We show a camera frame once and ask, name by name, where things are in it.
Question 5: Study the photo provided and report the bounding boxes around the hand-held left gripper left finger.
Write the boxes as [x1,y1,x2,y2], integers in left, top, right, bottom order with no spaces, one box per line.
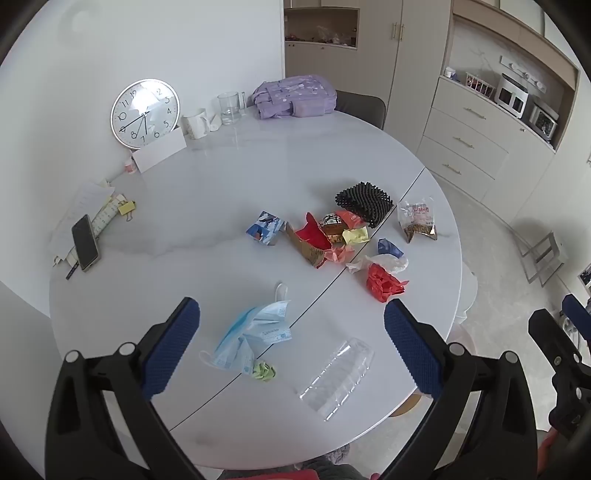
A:
[45,296,206,480]

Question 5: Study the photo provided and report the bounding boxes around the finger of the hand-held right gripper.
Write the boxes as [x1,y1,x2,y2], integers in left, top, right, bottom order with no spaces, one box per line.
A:
[562,294,591,344]
[529,309,583,370]

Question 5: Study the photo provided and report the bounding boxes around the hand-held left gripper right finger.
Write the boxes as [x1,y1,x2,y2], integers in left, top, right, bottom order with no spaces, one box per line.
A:
[379,298,539,480]

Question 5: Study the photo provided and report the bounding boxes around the red paper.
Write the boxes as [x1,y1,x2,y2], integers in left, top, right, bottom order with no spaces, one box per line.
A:
[366,263,409,304]

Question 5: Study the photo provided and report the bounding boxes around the clear plastic tray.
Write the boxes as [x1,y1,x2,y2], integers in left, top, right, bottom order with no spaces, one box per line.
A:
[296,337,375,421]

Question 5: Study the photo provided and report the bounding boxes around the blue face mask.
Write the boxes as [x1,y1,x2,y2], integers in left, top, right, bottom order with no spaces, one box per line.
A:
[199,282,293,373]

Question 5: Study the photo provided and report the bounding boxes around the white tissue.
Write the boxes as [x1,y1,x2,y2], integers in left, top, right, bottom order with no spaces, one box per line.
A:
[346,254,410,275]

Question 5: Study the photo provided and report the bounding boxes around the pink paper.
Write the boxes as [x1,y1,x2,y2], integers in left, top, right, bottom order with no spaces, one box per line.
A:
[323,244,355,264]

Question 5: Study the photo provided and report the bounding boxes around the clear snack bag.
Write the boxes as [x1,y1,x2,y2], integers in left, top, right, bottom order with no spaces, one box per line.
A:
[397,198,438,243]

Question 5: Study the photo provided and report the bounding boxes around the orange red wrapper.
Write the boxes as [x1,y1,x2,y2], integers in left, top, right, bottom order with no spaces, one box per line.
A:
[335,210,365,230]

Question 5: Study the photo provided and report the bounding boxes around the red and gold wrapper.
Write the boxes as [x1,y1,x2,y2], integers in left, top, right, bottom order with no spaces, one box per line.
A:
[283,212,345,269]

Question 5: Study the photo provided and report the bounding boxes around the brown round snack wrapper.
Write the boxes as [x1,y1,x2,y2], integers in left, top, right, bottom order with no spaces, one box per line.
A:
[321,212,345,236]

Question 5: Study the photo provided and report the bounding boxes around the black foam mesh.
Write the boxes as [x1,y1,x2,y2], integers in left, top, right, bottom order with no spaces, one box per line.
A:
[335,181,394,229]

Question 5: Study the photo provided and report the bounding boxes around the blue white crushed carton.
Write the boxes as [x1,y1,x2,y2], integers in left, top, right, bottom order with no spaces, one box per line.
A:
[245,211,285,246]

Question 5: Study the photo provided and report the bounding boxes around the person's right forearm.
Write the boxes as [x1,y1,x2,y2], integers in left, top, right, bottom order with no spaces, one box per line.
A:
[537,427,561,480]

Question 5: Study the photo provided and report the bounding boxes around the grey metal stool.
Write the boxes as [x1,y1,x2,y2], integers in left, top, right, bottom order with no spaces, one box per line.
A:
[513,231,571,288]

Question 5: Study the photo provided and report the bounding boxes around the white full-height wardrobe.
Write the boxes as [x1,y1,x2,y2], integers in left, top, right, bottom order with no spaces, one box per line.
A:
[480,129,591,232]

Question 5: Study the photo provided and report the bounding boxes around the person's grey quilted trousers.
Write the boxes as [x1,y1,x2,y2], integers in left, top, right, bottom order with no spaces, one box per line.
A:
[222,445,377,480]

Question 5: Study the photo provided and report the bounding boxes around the black smartphone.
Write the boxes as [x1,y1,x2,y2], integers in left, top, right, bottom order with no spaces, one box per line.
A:
[71,214,100,272]

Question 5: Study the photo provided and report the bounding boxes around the pale ruler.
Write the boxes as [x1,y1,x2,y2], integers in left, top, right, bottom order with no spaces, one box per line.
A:
[90,194,125,238]

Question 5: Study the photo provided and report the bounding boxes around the person's pink patterned coat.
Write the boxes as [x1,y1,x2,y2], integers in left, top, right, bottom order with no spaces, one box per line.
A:
[252,467,321,480]

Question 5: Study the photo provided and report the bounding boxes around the stack of white papers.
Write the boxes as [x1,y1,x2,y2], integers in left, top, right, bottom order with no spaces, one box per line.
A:
[48,181,116,259]

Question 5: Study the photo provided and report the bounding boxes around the silver countertop appliance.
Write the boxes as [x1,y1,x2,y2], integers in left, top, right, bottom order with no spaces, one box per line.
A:
[527,99,560,141]

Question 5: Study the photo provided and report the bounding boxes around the white card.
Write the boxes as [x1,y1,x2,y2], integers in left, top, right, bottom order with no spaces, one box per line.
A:
[131,127,188,173]

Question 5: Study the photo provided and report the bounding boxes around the beige drawer cabinet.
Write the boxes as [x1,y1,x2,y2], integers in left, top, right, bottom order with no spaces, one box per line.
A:
[416,76,557,208]

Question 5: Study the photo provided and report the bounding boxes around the white countertop appliance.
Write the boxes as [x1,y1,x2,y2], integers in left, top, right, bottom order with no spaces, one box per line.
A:
[494,74,530,118]

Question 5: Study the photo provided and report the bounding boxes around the white mug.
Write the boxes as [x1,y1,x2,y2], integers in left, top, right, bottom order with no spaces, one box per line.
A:
[182,108,209,140]

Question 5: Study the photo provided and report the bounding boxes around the dark grey chair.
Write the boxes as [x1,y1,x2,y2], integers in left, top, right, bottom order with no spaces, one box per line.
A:
[335,90,387,131]

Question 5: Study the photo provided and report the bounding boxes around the purple backpack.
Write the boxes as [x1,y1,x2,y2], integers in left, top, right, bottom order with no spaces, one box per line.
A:
[252,75,339,121]

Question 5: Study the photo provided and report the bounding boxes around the tall beige cupboard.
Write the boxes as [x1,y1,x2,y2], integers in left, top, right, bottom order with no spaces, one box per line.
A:
[360,0,455,148]

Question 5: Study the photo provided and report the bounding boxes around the beige cabinet with niche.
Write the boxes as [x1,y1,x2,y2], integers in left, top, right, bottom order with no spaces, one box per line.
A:
[283,0,361,90]

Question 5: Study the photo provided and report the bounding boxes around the clear plastic bag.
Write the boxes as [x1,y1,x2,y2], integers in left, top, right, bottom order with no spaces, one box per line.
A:
[316,25,352,44]

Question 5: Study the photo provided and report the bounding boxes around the white round wall clock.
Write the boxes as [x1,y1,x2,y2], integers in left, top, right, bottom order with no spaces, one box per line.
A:
[110,79,181,149]

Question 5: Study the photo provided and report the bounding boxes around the white wall rack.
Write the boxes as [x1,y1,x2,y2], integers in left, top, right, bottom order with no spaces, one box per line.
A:
[499,55,548,90]

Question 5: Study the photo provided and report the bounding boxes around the white wire basket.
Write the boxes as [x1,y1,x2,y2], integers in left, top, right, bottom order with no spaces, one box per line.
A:
[464,72,496,95]

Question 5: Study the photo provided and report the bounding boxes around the beige wall cabinet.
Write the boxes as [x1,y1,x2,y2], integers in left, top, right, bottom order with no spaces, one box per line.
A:
[455,0,583,70]

